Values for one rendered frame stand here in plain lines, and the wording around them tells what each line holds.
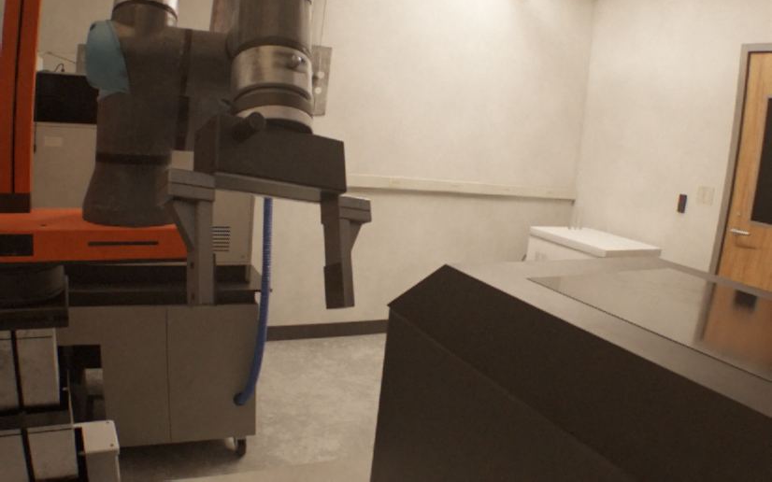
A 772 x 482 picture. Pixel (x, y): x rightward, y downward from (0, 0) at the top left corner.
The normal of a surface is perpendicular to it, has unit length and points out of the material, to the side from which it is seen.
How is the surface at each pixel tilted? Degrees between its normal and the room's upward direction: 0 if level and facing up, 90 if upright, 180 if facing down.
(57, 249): 90
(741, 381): 0
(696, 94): 90
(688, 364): 0
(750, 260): 90
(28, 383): 90
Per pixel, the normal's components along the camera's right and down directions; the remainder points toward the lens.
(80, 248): 0.54, 0.19
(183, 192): 0.68, -0.22
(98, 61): 0.32, 0.46
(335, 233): -0.73, -0.10
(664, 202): -0.89, -0.02
